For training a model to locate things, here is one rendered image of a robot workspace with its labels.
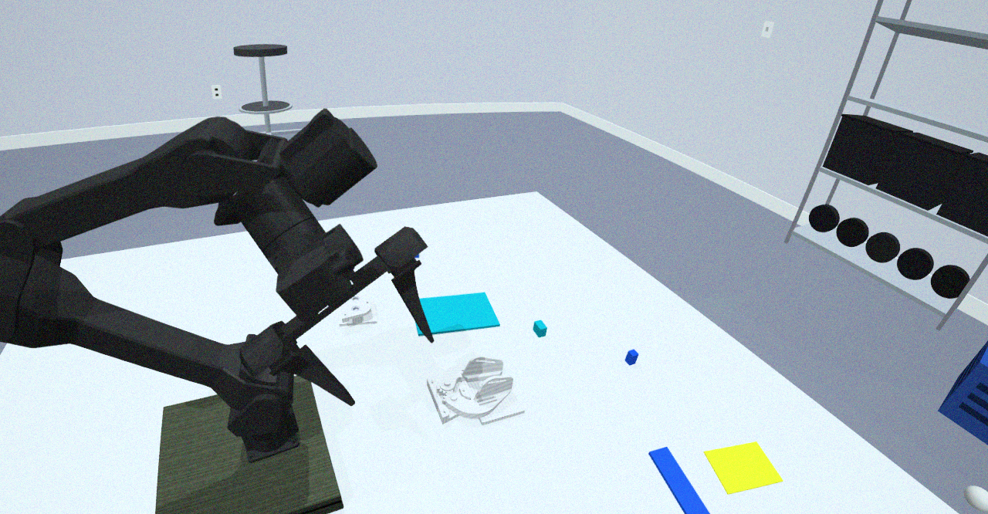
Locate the blue flat bar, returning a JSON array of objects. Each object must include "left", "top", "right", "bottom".
[{"left": 648, "top": 447, "right": 709, "bottom": 514}]

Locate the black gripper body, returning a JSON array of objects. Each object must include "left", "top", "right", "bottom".
[{"left": 239, "top": 218, "right": 428, "bottom": 378}]

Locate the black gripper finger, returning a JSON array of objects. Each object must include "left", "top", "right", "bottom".
[
  {"left": 391, "top": 259, "right": 434, "bottom": 343},
  {"left": 270, "top": 344, "right": 355, "bottom": 406}
]

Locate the yellow flat square plate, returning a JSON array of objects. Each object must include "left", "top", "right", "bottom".
[{"left": 704, "top": 441, "right": 783, "bottom": 495}]

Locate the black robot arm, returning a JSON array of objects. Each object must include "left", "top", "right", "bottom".
[{"left": 0, "top": 109, "right": 377, "bottom": 463}]

